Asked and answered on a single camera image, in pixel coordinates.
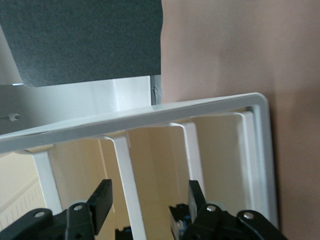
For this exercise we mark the dark grey felt panel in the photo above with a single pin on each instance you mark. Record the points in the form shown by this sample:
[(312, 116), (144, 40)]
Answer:
[(75, 37)]

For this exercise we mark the white background board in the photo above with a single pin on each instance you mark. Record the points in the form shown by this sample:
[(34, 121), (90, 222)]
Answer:
[(75, 105)]

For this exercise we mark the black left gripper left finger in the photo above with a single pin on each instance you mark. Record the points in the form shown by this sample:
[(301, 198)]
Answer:
[(75, 222)]

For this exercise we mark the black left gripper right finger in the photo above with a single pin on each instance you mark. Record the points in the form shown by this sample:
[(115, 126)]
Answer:
[(225, 227)]

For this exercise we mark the white drawer cabinet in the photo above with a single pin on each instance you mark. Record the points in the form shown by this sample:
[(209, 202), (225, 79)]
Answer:
[(265, 150)]

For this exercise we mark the small grey fitting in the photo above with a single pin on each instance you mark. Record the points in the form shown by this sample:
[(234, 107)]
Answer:
[(15, 117)]

